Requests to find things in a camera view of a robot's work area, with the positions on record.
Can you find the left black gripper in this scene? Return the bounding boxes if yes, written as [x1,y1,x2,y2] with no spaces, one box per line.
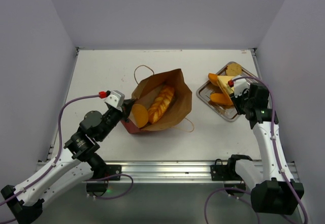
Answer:
[97,98,136,141]

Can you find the round orange bun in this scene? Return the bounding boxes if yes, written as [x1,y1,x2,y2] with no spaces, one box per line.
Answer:
[132,104,149,128]

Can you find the red brown paper bag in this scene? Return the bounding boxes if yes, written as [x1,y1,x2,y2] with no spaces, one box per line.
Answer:
[122,65,195,134]

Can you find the orange braided pastry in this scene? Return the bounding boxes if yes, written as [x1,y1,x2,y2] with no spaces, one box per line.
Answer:
[148,85,175,124]

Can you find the fake triangle sandwich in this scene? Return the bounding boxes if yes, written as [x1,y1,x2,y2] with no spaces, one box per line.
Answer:
[217,76,234,95]

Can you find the round sliced bread piece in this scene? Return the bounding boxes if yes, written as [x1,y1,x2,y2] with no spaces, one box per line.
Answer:
[225,63,242,76]

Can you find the long orange bread roll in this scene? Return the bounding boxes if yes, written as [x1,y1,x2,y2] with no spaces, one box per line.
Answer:
[208,73,218,86]

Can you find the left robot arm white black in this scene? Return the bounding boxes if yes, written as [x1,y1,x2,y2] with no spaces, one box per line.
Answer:
[1,95,135,223]

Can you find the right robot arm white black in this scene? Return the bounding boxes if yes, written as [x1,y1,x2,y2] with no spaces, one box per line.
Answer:
[226,77,304,215]

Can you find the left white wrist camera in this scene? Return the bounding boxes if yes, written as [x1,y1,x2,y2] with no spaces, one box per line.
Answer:
[104,90,125,112]

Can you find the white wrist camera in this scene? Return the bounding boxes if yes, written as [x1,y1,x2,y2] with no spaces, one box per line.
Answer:
[104,90,125,112]
[228,76,250,98]

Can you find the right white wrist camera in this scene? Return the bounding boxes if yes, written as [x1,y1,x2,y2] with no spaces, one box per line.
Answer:
[228,76,250,98]

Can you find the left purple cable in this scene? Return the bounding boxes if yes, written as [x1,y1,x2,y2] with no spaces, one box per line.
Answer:
[0,90,134,223]

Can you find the purple cable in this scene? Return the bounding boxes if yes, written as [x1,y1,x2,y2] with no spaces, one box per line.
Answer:
[0,90,134,223]
[204,75,309,224]

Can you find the aluminium front rail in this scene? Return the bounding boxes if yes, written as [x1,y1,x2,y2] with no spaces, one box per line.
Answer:
[34,159,299,184]

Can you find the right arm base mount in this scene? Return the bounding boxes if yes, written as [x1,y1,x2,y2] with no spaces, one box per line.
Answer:
[210,154,252,190]

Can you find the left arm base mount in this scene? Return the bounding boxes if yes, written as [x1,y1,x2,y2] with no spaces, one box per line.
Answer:
[86,165,122,197]

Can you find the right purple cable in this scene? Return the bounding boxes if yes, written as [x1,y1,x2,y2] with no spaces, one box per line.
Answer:
[204,75,309,224]

